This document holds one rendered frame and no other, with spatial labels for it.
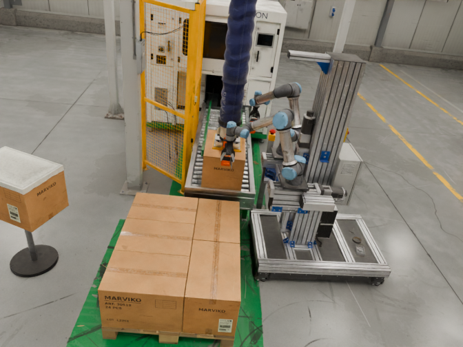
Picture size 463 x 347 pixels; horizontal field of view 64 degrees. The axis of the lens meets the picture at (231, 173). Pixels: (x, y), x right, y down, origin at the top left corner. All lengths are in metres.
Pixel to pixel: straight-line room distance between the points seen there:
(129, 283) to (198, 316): 0.55
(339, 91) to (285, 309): 1.90
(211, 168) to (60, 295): 1.71
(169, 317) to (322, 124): 1.89
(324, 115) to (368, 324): 1.85
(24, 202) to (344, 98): 2.52
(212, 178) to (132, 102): 1.21
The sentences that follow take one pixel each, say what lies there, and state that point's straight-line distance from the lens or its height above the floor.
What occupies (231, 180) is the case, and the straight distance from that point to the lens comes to 3.64.
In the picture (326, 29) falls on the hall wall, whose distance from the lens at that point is 12.61.
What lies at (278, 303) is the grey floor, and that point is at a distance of 3.54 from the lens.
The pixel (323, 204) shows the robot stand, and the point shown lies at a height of 0.95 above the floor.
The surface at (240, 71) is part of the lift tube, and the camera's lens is 3.42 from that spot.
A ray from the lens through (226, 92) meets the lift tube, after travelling 3.52.
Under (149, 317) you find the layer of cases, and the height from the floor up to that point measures 0.30.
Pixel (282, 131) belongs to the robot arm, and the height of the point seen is 1.52.
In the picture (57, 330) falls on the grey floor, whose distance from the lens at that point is 3.39.
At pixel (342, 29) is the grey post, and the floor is 1.77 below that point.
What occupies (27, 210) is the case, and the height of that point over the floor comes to 0.83.
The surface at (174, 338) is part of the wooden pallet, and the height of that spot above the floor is 0.07.
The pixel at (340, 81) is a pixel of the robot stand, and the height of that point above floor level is 1.87.
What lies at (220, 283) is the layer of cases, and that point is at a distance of 2.86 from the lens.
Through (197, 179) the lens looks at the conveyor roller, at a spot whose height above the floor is 0.52.
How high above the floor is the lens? 2.66
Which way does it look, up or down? 31 degrees down
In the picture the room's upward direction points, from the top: 7 degrees clockwise
